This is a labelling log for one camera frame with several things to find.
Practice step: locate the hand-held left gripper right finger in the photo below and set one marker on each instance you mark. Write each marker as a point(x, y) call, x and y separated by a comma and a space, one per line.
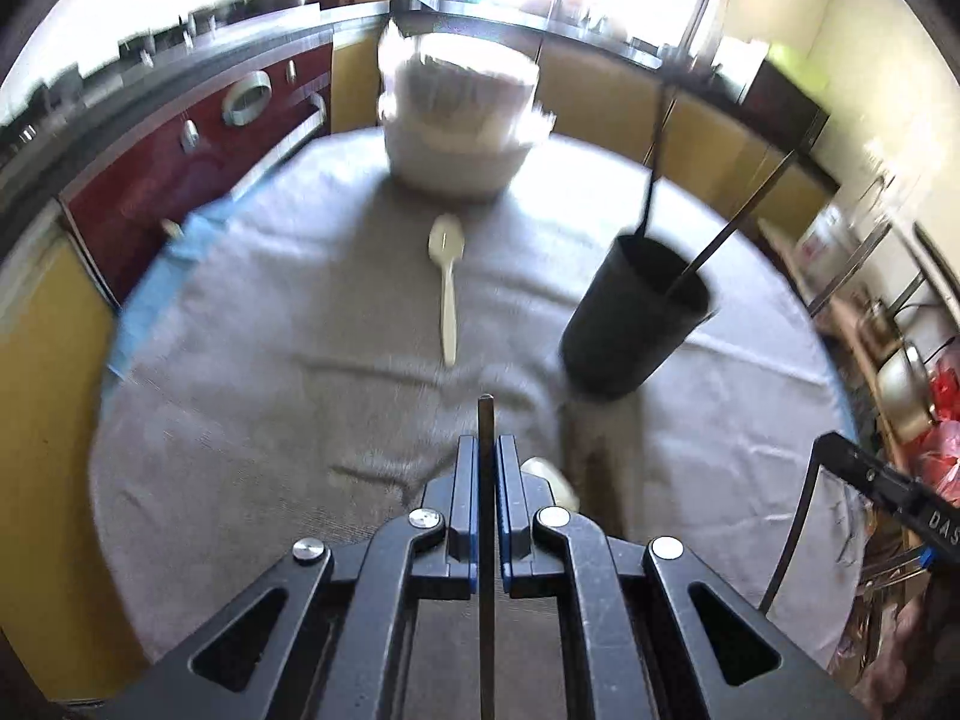
point(507, 495)

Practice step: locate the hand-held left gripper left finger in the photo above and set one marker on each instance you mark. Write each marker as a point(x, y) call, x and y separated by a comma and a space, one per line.
point(466, 495)

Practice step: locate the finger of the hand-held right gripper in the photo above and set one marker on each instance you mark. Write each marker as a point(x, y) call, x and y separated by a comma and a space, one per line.
point(862, 469)

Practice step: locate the black utensil cup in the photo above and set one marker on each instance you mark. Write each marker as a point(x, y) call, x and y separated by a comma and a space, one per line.
point(622, 337)

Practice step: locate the cream plastic spoon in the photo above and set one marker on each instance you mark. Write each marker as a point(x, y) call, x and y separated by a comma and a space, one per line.
point(448, 315)
point(556, 484)

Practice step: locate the red plastic bag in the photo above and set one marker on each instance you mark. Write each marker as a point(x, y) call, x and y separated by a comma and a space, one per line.
point(941, 450)

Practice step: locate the steel pot with lid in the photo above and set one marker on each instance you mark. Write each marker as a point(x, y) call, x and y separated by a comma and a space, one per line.
point(904, 390)

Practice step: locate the grey tablecloth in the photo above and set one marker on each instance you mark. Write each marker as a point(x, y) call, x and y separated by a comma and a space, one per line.
point(300, 390)

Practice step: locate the metal shelf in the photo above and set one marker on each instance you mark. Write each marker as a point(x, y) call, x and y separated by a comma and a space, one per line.
point(862, 240)

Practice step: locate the black plastic fork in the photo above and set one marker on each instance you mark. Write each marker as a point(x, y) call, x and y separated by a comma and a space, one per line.
point(649, 187)

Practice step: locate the wrapped stack of white bowls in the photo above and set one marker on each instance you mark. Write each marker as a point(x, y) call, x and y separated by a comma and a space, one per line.
point(450, 150)

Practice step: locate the microwave oven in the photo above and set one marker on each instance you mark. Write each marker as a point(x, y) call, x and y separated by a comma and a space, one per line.
point(787, 101)

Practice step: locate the yellow base cabinet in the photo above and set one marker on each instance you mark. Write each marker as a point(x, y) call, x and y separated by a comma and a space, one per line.
point(600, 112)
point(45, 390)

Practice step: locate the red built-in oven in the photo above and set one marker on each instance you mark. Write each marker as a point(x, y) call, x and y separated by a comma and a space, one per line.
point(150, 187)

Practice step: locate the black kitchen countertop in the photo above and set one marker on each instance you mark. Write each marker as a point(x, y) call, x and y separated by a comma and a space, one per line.
point(225, 37)

